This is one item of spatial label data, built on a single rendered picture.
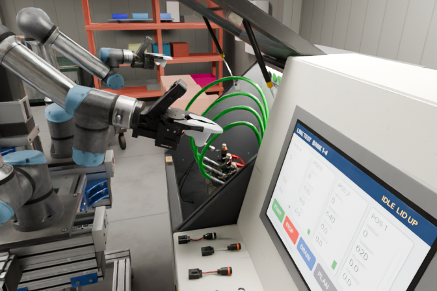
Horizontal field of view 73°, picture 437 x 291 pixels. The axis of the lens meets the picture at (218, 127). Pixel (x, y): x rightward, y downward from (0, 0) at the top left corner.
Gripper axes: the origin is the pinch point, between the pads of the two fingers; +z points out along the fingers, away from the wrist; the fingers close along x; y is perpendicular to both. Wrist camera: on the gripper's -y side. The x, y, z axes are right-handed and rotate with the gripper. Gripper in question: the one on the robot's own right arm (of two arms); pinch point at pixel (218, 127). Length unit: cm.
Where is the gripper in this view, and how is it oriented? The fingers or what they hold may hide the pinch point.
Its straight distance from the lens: 71.6
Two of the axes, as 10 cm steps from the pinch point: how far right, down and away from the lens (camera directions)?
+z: 9.6, 2.4, 1.0
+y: -2.6, 9.0, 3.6
